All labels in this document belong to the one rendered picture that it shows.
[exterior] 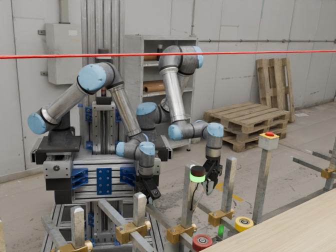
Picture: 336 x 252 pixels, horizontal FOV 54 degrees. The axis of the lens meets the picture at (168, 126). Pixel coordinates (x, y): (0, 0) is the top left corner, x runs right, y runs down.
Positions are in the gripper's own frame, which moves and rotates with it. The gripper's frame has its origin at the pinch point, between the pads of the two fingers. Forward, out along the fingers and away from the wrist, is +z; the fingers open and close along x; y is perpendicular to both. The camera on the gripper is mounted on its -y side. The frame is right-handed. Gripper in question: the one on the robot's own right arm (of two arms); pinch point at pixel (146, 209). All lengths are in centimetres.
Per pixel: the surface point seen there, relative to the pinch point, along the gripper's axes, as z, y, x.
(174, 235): -4.6, -28.9, 4.3
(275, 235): -9, -55, -29
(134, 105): 11, 211, -117
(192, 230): -3.5, -28.9, -5.6
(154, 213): -3.3, -8.9, 1.5
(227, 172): -26.2, -26.1, -27.2
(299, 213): -9, -51, -54
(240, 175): 84, 115, -212
